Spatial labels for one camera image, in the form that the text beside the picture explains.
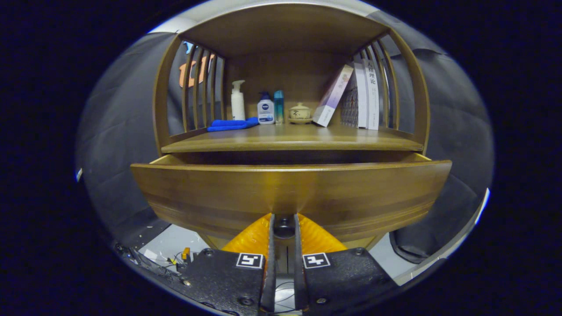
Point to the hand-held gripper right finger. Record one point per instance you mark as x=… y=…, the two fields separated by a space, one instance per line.
x=342 y=281

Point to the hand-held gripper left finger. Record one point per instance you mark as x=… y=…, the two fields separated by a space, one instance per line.
x=228 y=281

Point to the dark round drawer knob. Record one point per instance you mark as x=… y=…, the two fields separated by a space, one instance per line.
x=284 y=224

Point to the brown wooden drawer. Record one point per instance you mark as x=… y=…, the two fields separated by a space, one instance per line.
x=219 y=193

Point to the wooden countertop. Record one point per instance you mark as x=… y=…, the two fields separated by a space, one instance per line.
x=285 y=138

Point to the brown wooden cabinet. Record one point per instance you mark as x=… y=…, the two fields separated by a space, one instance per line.
x=281 y=30

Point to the small orange object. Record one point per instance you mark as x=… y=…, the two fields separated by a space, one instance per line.
x=185 y=253

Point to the blue folded cloth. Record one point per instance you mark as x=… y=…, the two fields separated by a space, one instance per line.
x=230 y=125

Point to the beige lidded tea bowl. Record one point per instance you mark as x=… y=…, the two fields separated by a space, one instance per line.
x=300 y=113

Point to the white lotion bottle blue cap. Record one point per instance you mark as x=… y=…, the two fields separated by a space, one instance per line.
x=265 y=112

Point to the dark patterned book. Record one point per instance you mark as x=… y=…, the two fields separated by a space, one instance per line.
x=350 y=107

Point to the white pump bottle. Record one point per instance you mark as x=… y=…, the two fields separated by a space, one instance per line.
x=237 y=105

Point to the slim teal bottle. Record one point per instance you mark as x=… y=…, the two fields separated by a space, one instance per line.
x=279 y=107

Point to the purple and white book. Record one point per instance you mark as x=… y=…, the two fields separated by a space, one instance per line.
x=331 y=98

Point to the plain white book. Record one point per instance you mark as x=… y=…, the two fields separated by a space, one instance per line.
x=361 y=98

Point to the white book black lettering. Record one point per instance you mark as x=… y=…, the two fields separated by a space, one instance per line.
x=372 y=98

